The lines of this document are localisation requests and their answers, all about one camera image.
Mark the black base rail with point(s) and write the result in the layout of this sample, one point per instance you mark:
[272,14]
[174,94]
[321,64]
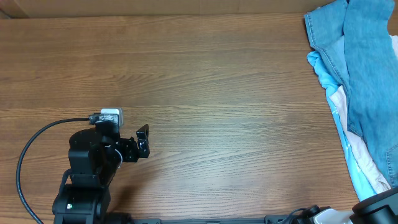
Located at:
[265,220]

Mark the pale pink garment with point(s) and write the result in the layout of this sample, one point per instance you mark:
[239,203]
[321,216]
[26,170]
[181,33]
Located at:
[359,148]

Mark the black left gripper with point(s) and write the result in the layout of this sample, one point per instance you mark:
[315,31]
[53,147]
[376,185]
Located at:
[132,154]

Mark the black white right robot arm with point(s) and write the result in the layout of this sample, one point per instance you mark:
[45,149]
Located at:
[378,209]

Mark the blue denim jeans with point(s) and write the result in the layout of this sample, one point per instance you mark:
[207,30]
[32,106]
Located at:
[355,45]

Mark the light blue t-shirt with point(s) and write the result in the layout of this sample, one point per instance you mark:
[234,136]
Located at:
[361,185]

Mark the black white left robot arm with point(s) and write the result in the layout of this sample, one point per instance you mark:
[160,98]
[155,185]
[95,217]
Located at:
[95,155]

